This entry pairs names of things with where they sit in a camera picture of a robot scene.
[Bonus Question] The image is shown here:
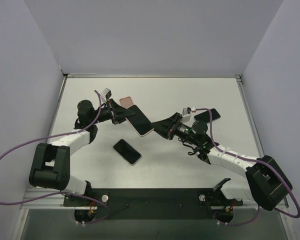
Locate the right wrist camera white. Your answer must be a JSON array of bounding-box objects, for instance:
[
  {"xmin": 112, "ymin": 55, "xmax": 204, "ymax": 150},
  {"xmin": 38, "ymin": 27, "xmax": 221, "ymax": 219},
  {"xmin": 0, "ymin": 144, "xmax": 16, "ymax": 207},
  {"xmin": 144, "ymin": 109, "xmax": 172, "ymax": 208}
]
[{"xmin": 181, "ymin": 107, "xmax": 192, "ymax": 123}]

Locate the pink phone case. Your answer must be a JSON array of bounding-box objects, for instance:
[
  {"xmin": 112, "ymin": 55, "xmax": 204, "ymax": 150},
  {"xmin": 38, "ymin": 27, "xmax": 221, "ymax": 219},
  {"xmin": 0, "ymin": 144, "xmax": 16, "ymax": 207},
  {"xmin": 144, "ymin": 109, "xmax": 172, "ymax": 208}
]
[{"xmin": 119, "ymin": 96, "xmax": 134, "ymax": 109}]

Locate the phone in white case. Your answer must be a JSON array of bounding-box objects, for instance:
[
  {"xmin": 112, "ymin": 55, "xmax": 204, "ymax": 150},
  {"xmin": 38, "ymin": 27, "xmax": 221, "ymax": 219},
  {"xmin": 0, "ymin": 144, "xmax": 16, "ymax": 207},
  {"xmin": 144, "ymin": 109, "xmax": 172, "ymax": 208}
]
[{"xmin": 113, "ymin": 139, "xmax": 142, "ymax": 165}]

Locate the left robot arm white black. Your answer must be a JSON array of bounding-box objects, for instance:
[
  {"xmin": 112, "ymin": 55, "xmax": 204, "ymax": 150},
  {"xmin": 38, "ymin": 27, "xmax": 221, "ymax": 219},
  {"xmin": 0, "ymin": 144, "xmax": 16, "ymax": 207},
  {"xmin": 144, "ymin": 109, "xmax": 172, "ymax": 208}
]
[{"xmin": 29, "ymin": 99, "xmax": 135, "ymax": 206}]

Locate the teal phone black screen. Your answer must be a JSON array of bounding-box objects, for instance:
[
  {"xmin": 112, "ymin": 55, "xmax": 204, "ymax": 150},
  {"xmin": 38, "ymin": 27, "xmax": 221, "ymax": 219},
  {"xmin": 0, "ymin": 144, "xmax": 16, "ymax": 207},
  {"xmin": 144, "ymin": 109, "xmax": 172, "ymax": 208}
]
[{"xmin": 194, "ymin": 108, "xmax": 221, "ymax": 123}]

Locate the aluminium front rail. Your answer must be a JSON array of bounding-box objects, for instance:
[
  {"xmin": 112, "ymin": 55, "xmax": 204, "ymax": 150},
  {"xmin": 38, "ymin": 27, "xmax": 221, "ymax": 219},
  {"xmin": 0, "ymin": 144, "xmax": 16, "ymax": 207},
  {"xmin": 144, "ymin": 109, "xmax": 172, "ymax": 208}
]
[{"xmin": 20, "ymin": 187, "xmax": 289, "ymax": 210}]

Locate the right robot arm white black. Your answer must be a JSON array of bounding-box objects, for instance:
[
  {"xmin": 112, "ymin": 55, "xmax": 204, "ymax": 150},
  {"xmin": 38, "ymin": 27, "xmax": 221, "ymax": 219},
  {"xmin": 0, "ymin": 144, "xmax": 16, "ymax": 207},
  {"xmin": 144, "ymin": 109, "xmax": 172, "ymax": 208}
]
[{"xmin": 151, "ymin": 113, "xmax": 293, "ymax": 211}]

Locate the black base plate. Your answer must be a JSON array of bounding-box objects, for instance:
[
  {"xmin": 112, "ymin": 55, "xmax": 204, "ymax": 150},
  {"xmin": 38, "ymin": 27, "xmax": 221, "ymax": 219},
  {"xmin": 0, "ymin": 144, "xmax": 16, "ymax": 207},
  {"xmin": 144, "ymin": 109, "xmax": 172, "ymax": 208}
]
[{"xmin": 63, "ymin": 188, "xmax": 243, "ymax": 222}]

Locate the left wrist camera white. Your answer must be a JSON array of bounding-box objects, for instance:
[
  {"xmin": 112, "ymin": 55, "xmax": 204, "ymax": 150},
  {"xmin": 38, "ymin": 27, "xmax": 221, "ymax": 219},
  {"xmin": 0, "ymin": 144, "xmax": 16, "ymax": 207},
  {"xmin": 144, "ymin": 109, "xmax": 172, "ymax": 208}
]
[{"xmin": 100, "ymin": 88, "xmax": 112, "ymax": 103}]

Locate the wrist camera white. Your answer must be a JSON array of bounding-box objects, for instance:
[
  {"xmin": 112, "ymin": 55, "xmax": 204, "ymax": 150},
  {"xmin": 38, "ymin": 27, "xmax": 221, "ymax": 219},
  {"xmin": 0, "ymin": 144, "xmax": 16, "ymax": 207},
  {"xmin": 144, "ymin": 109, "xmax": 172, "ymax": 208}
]
[
  {"xmin": 100, "ymin": 88, "xmax": 112, "ymax": 103},
  {"xmin": 181, "ymin": 107, "xmax": 192, "ymax": 123}
]

